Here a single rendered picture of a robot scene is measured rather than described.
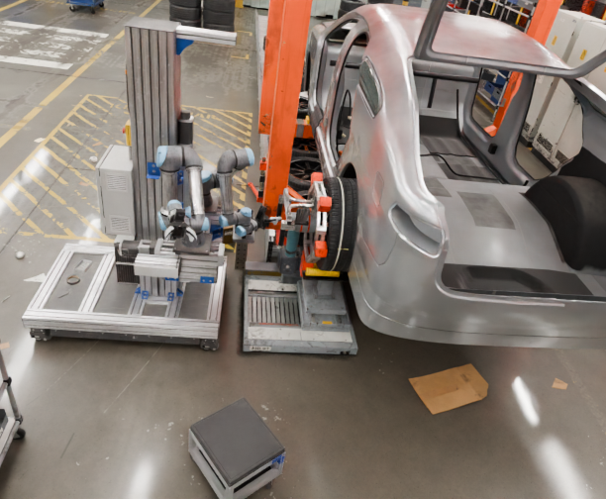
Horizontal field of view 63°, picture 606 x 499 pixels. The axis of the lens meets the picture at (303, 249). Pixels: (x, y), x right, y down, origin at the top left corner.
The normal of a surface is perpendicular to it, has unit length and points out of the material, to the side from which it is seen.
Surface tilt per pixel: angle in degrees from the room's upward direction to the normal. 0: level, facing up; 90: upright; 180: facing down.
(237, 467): 0
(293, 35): 90
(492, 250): 20
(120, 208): 90
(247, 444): 0
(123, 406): 0
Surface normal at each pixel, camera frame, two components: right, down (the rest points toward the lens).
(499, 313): 0.04, 0.66
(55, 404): 0.14, -0.81
